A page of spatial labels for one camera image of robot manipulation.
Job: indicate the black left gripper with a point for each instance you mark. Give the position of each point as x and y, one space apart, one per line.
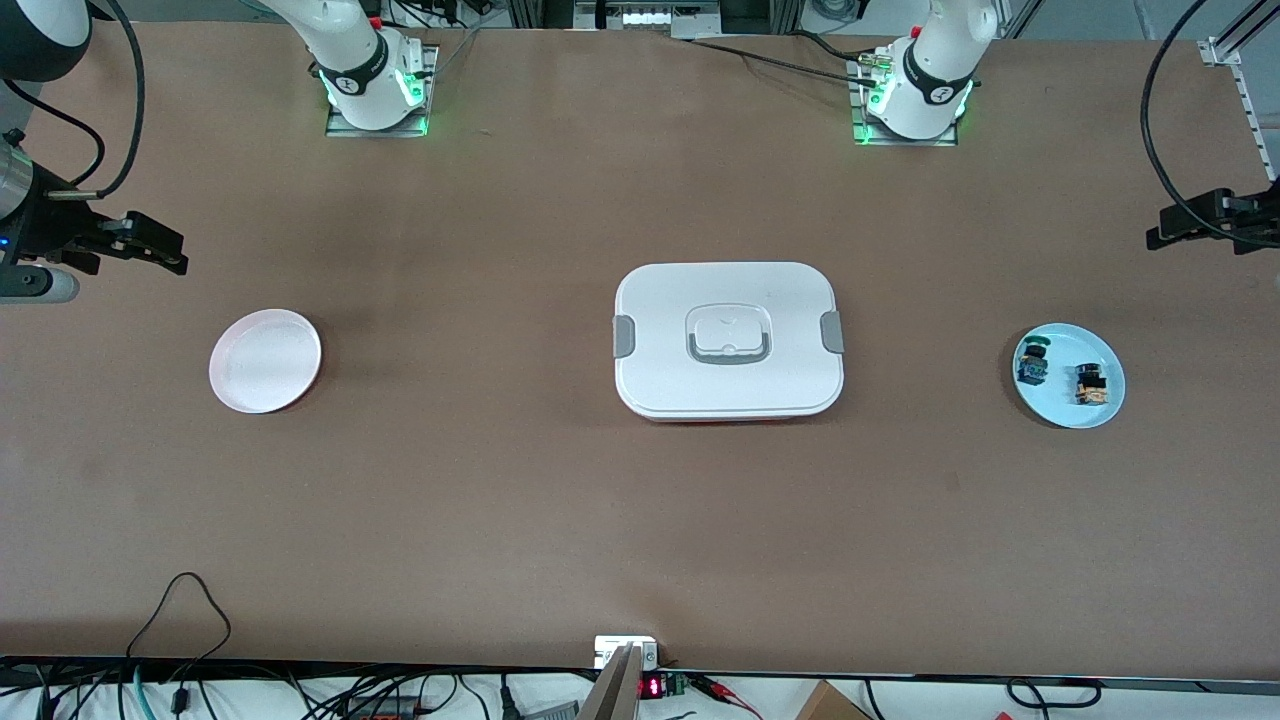
1262 222

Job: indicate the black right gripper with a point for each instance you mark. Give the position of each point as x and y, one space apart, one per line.
50 228

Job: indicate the orange push-button switch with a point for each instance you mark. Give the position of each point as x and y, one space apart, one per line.
1092 386

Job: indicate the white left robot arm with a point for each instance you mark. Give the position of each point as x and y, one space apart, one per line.
935 80

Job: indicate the white lidded box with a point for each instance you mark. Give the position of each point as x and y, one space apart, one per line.
730 380

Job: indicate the brown cardboard box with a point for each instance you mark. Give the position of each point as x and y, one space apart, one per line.
828 705

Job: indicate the pink round plate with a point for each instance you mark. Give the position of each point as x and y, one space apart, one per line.
265 362

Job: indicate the light blue round plate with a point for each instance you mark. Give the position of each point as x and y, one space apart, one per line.
1065 405

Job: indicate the white mounting block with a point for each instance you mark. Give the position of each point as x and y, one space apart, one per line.
610 645

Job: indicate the aluminium profile bar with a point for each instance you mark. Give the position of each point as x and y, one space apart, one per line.
612 690

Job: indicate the red digit display module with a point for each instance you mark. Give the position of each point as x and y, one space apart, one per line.
651 687

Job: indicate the red clip leads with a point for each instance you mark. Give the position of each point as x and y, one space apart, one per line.
725 695

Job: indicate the aluminium slotted rail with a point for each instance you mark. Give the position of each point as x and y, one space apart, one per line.
1258 120

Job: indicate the green push-button switch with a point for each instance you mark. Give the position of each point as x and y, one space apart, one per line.
1032 366

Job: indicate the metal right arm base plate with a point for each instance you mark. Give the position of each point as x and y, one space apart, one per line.
345 128

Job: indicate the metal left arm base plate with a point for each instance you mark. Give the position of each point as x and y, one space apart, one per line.
870 138

